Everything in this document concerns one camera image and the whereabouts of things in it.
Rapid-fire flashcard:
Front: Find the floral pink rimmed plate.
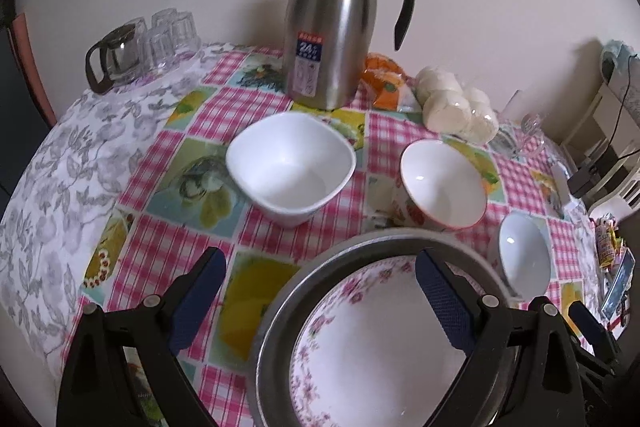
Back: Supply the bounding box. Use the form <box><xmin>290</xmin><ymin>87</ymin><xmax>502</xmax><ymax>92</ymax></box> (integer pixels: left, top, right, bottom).
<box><xmin>290</xmin><ymin>256</ymin><xmax>465</xmax><ymax>426</ymax></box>

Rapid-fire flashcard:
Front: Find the smartphone with lit screen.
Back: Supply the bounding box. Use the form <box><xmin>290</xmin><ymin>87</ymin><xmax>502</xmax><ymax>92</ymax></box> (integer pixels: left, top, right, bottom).
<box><xmin>600</xmin><ymin>248</ymin><xmax>636</xmax><ymax>321</ymax></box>

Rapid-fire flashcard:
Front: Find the orange snack packet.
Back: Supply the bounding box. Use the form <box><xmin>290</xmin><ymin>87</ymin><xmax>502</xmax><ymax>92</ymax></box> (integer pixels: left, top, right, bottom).
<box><xmin>360</xmin><ymin>53</ymin><xmax>420</xmax><ymax>113</ymax></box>

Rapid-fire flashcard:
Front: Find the stainless steel thermos jug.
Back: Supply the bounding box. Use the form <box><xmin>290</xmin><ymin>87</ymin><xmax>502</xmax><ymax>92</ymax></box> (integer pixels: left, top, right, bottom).
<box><xmin>282</xmin><ymin>0</ymin><xmax>416</xmax><ymax>110</ymax></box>

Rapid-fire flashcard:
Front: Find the pink checkered fruit tablecloth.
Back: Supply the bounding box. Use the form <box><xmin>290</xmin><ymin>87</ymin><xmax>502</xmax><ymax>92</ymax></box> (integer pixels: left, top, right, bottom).
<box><xmin>60</xmin><ymin>43</ymin><xmax>601</xmax><ymax>427</ymax></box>

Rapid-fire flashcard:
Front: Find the dark chair back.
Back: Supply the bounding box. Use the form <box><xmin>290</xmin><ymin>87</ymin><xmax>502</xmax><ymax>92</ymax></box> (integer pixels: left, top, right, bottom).
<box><xmin>0</xmin><ymin>13</ymin><xmax>56</xmax><ymax>193</ymax></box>

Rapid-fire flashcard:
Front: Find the grey metal round tray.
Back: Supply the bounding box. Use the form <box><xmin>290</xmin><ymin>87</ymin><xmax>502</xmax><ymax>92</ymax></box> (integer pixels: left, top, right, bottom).
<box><xmin>247</xmin><ymin>228</ymin><xmax>512</xmax><ymax>426</ymax></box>

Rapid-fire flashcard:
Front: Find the black cable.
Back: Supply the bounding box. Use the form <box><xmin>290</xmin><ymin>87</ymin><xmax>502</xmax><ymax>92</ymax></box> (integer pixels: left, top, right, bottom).
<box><xmin>598</xmin><ymin>51</ymin><xmax>640</xmax><ymax>168</ymax></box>

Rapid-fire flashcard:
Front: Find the clear glass mug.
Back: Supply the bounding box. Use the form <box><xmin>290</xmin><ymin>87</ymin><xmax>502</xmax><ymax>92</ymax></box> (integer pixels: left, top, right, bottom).
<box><xmin>489</xmin><ymin>90</ymin><xmax>544</xmax><ymax>159</ymax></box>

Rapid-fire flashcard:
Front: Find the white square bowl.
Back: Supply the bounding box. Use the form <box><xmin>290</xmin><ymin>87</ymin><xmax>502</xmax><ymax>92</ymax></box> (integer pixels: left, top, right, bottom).
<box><xmin>226</xmin><ymin>112</ymin><xmax>357</xmax><ymax>228</ymax></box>

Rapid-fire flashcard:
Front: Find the glass teapot black handle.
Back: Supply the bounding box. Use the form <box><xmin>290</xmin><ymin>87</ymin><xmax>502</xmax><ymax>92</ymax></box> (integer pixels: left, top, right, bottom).
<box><xmin>85</xmin><ymin>24</ymin><xmax>143</xmax><ymax>94</ymax></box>

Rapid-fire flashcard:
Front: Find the grey floral tablecloth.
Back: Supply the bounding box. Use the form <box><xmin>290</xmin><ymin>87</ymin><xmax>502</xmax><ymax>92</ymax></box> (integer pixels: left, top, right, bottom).
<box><xmin>1</xmin><ymin>43</ymin><xmax>232</xmax><ymax>379</ymax></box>

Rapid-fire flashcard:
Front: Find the white small box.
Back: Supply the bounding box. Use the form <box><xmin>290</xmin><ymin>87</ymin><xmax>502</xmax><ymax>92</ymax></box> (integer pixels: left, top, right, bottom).
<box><xmin>551</xmin><ymin>161</ymin><xmax>572</xmax><ymax>206</ymax></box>

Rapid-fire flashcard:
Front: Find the strawberry pattern red-rimmed bowl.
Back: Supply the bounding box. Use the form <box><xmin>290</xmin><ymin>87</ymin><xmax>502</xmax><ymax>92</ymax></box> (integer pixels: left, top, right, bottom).
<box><xmin>390</xmin><ymin>140</ymin><xmax>488</xmax><ymax>232</ymax></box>

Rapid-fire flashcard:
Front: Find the bag of white buns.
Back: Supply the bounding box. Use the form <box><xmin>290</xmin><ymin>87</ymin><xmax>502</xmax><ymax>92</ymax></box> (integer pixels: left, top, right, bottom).
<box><xmin>416</xmin><ymin>67</ymin><xmax>499</xmax><ymax>145</ymax></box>

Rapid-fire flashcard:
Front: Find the black power adapter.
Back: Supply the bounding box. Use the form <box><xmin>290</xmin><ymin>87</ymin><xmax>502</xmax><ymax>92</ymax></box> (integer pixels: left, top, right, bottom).
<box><xmin>567</xmin><ymin>162</ymin><xmax>608</xmax><ymax>198</ymax></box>

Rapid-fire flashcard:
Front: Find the clear drinking glass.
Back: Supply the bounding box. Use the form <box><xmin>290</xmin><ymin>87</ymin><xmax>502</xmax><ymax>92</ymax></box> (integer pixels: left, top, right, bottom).
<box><xmin>142</xmin><ymin>8</ymin><xmax>178</xmax><ymax>74</ymax></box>
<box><xmin>171</xmin><ymin>11</ymin><xmax>202</xmax><ymax>56</ymax></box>

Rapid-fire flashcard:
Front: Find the white cutout wooden shelf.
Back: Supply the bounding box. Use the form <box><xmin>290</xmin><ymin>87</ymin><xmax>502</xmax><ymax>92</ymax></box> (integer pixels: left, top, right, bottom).
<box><xmin>560</xmin><ymin>49</ymin><xmax>639</xmax><ymax>210</ymax></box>

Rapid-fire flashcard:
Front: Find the plain white round bowl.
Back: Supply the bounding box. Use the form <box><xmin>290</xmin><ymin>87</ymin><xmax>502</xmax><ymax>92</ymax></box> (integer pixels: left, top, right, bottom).
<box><xmin>496</xmin><ymin>212</ymin><xmax>551</xmax><ymax>301</ymax></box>

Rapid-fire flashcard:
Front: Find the colourful candy roll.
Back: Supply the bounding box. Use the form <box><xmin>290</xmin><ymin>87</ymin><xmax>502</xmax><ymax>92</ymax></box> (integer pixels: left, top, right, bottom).
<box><xmin>594</xmin><ymin>218</ymin><xmax>620</xmax><ymax>269</ymax></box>

